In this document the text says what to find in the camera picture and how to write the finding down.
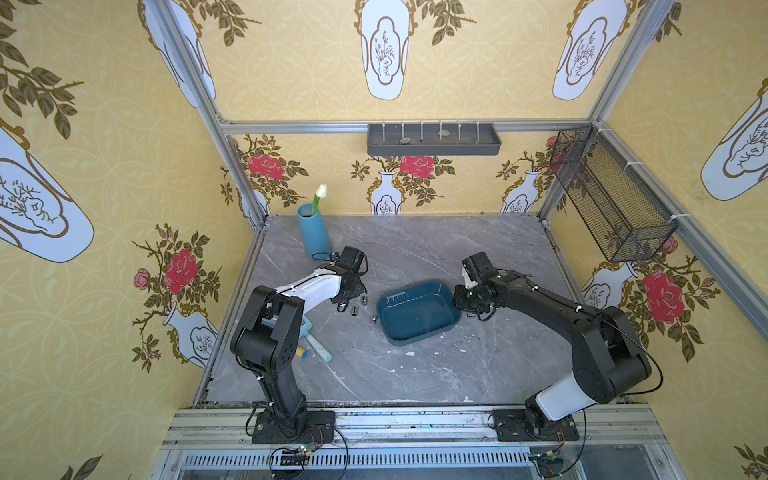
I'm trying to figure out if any teal plastic storage box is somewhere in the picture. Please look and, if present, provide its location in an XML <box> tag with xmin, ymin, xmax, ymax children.
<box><xmin>376</xmin><ymin>281</ymin><xmax>462</xmax><ymax>347</ymax></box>

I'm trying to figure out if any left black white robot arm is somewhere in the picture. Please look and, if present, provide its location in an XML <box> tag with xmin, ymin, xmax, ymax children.
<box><xmin>230</xmin><ymin>246</ymin><xmax>368</xmax><ymax>444</ymax></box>

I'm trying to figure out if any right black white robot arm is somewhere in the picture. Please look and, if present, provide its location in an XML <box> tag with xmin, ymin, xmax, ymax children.
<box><xmin>452</xmin><ymin>252</ymin><xmax>655</xmax><ymax>431</ymax></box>

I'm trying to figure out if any teal blue vase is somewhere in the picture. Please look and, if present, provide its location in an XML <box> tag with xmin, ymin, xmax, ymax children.
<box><xmin>297</xmin><ymin>203</ymin><xmax>333</xmax><ymax>261</ymax></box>

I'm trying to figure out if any light blue toy fork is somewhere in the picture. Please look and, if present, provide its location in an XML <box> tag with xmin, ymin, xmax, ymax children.
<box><xmin>300</xmin><ymin>316</ymin><xmax>333</xmax><ymax>363</ymax></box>

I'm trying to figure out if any white tulip flower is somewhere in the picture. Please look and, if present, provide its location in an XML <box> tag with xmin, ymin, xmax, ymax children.
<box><xmin>311</xmin><ymin>184</ymin><xmax>328</xmax><ymax>216</ymax></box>

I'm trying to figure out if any grey wall shelf tray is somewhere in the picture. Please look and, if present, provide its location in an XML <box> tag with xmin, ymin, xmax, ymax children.
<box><xmin>366</xmin><ymin>121</ymin><xmax>502</xmax><ymax>157</ymax></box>

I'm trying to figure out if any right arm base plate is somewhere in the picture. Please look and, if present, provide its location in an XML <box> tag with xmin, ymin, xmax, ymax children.
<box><xmin>487</xmin><ymin>408</ymin><xmax>580</xmax><ymax>443</ymax></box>

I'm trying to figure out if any black wire mesh basket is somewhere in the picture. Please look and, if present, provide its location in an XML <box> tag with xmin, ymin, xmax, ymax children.
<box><xmin>549</xmin><ymin>127</ymin><xmax>679</xmax><ymax>262</ymax></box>

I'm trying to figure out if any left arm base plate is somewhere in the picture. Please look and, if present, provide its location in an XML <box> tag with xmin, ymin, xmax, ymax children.
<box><xmin>248</xmin><ymin>410</ymin><xmax>336</xmax><ymax>446</ymax></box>

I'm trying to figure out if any aluminium front rail frame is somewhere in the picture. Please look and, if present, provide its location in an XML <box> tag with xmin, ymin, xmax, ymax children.
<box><xmin>150</xmin><ymin>404</ymin><xmax>685</xmax><ymax>479</ymax></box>

